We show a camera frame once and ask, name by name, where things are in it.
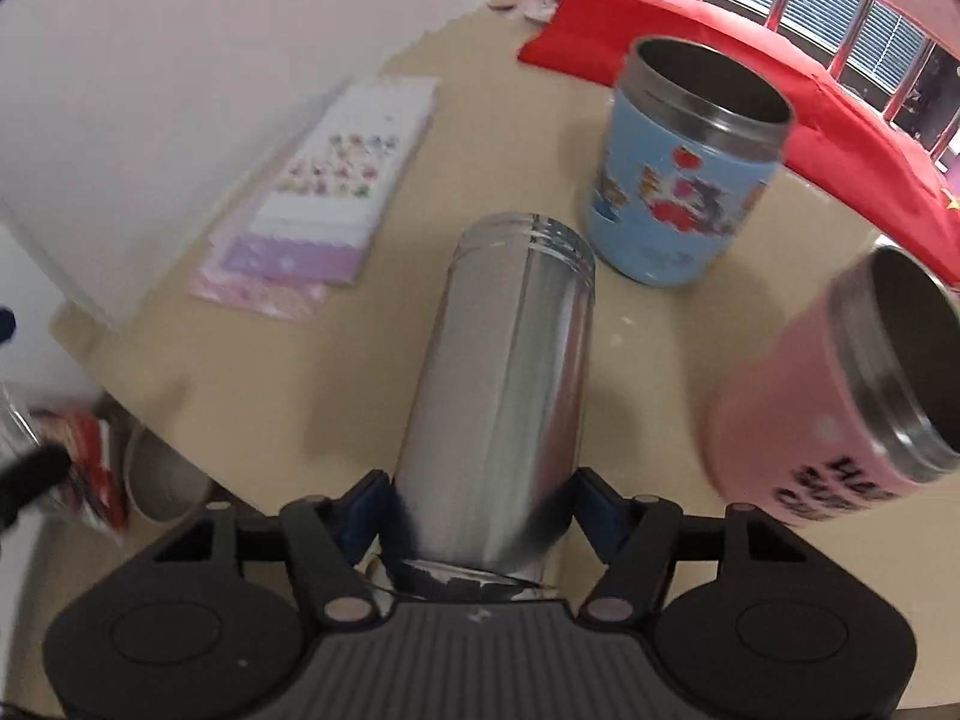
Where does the red printed packet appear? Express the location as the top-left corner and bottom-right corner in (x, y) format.
(34, 409), (128, 533)

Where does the red cloth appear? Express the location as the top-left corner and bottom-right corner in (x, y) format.
(517, 0), (960, 287)

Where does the grey round bin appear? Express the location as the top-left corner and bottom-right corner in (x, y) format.
(124, 424), (215, 524)

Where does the pink sticker sheet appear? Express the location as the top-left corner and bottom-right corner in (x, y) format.
(187, 270), (331, 323)

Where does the window with metal bars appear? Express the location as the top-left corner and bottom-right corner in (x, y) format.
(589, 0), (960, 166)

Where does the blue cartoon print cup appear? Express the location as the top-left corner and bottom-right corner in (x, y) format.
(583, 35), (796, 287)

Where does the white sticker sheet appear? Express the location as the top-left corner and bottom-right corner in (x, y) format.
(251, 77), (440, 256)

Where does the black blurred object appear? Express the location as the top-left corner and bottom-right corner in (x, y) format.
(0, 444), (72, 533)

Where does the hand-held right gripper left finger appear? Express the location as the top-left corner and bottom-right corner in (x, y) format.
(154, 469), (395, 628)

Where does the purple sticker sheet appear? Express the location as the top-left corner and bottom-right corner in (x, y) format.
(208, 199), (376, 287)

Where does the pink cup with black lettering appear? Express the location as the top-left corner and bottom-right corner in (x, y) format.
(705, 244), (960, 527)

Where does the silver steel cup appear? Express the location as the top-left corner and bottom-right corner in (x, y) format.
(390, 211), (597, 592)

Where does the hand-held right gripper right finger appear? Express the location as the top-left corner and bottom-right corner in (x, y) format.
(555, 469), (807, 625)

